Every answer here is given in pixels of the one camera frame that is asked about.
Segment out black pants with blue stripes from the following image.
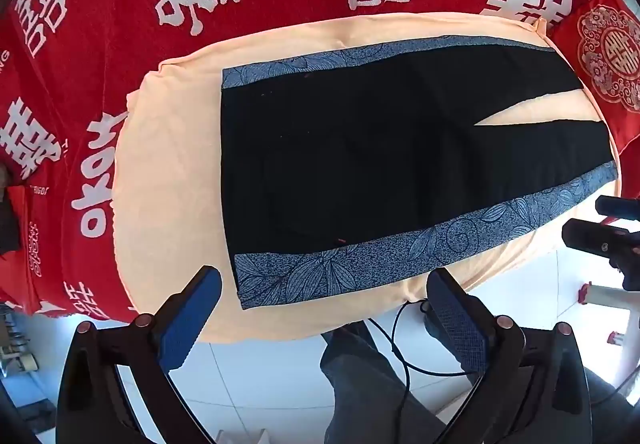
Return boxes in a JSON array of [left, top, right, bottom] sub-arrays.
[[220, 36, 618, 311]]

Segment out red cushion with gold ornament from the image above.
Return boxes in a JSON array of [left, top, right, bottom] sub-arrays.
[[550, 0, 640, 155]]

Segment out white frame with red caps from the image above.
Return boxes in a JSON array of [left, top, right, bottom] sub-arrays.
[[577, 281, 640, 395]]

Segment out peach towel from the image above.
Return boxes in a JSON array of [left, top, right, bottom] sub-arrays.
[[111, 12, 623, 344]]

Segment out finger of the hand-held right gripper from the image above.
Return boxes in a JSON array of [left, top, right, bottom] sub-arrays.
[[595, 196, 640, 225], [562, 218, 640, 271]]

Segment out person in background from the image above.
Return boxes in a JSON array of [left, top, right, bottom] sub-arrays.
[[0, 164, 23, 257]]

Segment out person's leg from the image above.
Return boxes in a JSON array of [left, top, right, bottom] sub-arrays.
[[320, 324, 451, 444], [585, 364, 640, 444]]

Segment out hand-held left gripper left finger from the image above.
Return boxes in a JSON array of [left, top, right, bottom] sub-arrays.
[[55, 265, 223, 444]]

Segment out black cable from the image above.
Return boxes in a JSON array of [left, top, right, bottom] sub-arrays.
[[367, 298, 486, 444]]

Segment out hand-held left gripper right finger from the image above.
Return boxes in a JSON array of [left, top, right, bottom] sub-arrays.
[[425, 268, 596, 444]]

